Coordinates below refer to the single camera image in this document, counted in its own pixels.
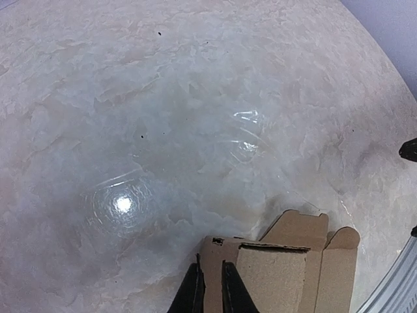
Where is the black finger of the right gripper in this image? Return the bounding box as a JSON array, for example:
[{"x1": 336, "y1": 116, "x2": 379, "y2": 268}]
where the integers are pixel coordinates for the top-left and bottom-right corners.
[{"x1": 399, "y1": 138, "x2": 417, "y2": 162}]

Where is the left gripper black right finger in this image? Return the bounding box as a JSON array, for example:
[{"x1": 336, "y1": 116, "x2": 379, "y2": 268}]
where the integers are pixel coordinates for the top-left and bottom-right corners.
[{"x1": 222, "y1": 260, "x2": 259, "y2": 313}]

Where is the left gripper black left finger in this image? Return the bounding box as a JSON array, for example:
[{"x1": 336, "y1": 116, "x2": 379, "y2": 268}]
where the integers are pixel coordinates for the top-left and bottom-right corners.
[{"x1": 167, "y1": 254, "x2": 205, "y2": 313}]

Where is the brown cardboard box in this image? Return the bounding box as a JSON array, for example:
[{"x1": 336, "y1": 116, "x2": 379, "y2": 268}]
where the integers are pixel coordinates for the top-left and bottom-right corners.
[{"x1": 200, "y1": 210, "x2": 360, "y2": 312}]

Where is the front aluminium rail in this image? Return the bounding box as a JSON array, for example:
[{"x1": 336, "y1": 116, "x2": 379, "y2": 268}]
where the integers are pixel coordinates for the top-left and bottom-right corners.
[{"x1": 357, "y1": 228, "x2": 417, "y2": 313}]

